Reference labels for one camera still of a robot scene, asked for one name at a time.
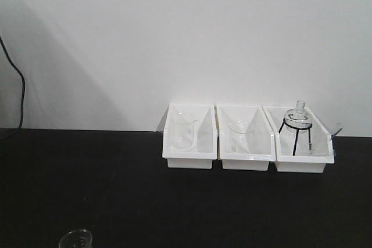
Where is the clear glass beaker left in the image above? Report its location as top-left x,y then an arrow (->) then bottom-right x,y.
171,112 -> 197,150

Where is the clear glass beaker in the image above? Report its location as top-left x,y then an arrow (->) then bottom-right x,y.
228,120 -> 255,154
171,112 -> 197,150

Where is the left white plastic bin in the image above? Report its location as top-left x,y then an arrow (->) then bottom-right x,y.
162,104 -> 218,169

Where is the white plastic bin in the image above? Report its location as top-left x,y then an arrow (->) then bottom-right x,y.
162,104 -> 218,169
263,106 -> 334,173
216,105 -> 276,171

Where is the clear glass beaker middle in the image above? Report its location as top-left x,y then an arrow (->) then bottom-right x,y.
228,120 -> 255,154

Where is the middle white plastic bin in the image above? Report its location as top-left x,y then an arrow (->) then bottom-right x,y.
216,105 -> 276,171

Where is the round glass flask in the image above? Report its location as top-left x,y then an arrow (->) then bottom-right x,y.
284,100 -> 313,133

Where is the right white plastic bin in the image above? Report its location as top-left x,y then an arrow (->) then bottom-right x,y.
263,106 -> 334,173

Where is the clear glass tube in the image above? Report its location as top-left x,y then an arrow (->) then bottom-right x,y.
329,123 -> 344,141

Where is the black wire tripod stand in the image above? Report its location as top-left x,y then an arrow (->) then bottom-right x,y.
278,114 -> 313,156

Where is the black cable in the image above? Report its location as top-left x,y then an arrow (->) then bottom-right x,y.
0,36 -> 26,140

